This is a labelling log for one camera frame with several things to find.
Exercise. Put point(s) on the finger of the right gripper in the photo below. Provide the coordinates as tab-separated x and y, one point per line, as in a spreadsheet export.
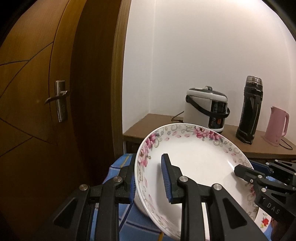
258	178
275	169

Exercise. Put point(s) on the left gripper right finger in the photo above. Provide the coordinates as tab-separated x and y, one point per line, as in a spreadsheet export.
227	219

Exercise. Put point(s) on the pink floral rim bowl plate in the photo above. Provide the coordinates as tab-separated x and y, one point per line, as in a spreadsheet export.
202	155

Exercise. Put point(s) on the red flower white plate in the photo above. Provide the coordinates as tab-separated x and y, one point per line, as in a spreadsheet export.
262	220

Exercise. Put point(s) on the pink electric kettle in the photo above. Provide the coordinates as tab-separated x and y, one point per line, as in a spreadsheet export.
277	126

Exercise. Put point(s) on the blue plaid tablecloth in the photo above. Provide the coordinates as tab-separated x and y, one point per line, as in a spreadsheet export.
133	224

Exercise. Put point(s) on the brown wooden side cabinet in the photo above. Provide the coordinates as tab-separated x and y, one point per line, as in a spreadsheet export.
259	150

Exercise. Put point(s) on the black thermos flask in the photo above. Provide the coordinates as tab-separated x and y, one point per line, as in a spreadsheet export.
253	96

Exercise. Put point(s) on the silver black rice cooker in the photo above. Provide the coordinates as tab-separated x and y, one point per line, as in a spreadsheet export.
206	107

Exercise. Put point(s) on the brown wooden door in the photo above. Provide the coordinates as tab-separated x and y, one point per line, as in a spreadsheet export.
42	160

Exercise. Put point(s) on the silver door handle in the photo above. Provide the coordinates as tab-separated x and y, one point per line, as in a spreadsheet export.
60	98

